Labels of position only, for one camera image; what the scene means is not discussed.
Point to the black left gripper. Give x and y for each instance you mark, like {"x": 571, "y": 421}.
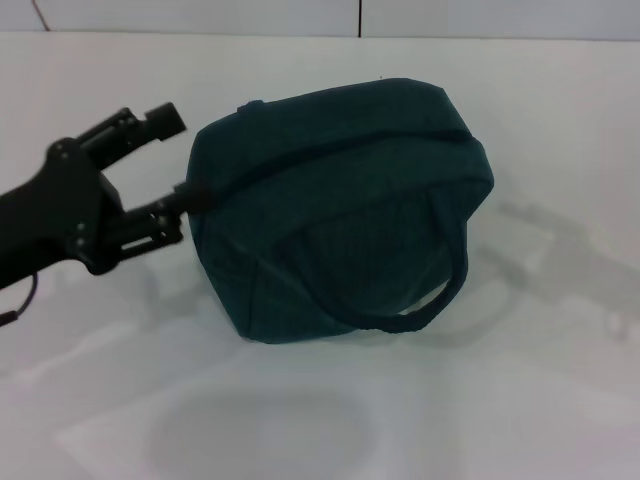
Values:
{"x": 50, "y": 220}

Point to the dark teal insulated lunch bag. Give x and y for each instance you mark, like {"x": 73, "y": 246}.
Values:
{"x": 340, "y": 215}

